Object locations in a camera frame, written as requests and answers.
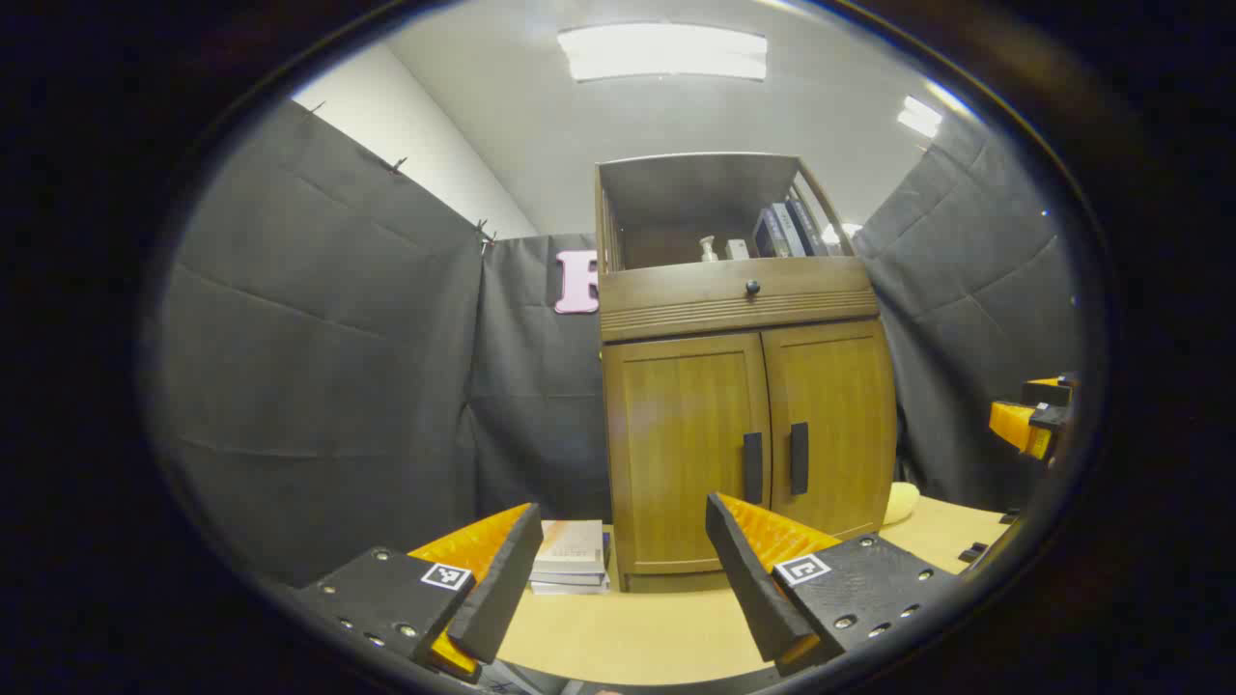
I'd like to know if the wooden shoe cabinet door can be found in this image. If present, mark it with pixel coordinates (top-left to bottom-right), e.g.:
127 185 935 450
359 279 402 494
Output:
761 319 897 540
604 333 773 578

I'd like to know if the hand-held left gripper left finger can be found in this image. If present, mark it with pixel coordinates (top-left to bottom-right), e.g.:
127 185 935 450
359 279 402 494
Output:
295 502 545 684

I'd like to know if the black backdrop cloth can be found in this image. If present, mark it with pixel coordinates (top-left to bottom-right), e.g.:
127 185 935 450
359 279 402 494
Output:
145 97 1082 590

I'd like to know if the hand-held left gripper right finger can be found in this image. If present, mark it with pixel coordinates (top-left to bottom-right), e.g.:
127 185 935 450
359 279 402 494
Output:
705 492 962 677

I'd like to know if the wooden double-door shoe cabinet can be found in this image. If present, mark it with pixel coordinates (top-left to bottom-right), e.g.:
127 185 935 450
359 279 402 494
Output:
594 152 899 592

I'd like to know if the wooden cabinet drawer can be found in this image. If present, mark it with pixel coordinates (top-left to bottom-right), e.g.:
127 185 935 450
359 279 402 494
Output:
599 256 880 344

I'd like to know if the large ceiling light panel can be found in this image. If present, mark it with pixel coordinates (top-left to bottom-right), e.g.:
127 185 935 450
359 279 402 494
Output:
557 24 769 83

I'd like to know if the small ceiling light panel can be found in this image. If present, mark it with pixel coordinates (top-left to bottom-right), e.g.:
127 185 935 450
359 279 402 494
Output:
896 95 943 138

